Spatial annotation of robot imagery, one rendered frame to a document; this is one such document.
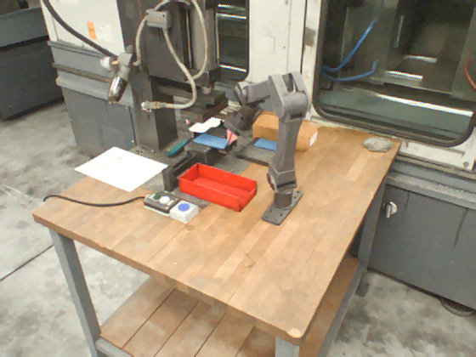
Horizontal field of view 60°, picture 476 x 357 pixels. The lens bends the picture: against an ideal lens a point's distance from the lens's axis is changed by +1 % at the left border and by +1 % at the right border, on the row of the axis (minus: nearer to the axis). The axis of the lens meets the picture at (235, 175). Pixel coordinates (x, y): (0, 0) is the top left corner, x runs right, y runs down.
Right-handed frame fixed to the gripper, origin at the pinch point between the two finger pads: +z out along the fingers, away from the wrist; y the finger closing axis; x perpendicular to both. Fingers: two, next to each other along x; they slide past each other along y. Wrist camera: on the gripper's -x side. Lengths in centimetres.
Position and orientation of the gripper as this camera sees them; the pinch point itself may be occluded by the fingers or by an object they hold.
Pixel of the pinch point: (229, 142)
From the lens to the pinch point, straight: 156.7
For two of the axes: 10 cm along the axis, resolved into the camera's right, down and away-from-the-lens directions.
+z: -4.3, 6.2, 6.5
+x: -4.9, 4.4, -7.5
